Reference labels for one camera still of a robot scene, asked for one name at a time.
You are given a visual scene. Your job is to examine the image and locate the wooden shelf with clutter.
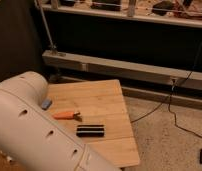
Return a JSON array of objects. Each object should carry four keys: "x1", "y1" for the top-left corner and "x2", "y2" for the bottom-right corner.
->
[{"x1": 34, "y1": 0, "x2": 202, "y2": 28}]

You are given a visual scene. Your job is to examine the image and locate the metal pole stand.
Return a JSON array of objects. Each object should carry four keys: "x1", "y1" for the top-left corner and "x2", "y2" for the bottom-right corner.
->
[{"x1": 36, "y1": 0, "x2": 66, "y2": 56}]

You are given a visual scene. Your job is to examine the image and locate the orange handled tool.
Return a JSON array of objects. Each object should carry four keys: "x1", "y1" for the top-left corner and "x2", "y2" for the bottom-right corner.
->
[{"x1": 53, "y1": 111, "x2": 82, "y2": 121}]

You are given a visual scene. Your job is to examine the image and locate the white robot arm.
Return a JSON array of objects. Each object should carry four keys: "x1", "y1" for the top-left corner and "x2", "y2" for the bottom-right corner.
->
[{"x1": 0, "y1": 72, "x2": 120, "y2": 171}]

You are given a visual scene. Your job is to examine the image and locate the blue sponge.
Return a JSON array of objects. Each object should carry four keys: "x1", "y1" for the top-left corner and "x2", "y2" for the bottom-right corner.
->
[{"x1": 41, "y1": 99, "x2": 52, "y2": 110}]

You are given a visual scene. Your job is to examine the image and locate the black cable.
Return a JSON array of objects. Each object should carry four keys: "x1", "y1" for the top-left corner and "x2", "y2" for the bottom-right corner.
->
[{"x1": 130, "y1": 31, "x2": 202, "y2": 141}]

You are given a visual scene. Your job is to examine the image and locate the black striped block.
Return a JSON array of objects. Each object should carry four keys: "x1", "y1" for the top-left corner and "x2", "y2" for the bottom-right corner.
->
[{"x1": 76, "y1": 125, "x2": 105, "y2": 137}]

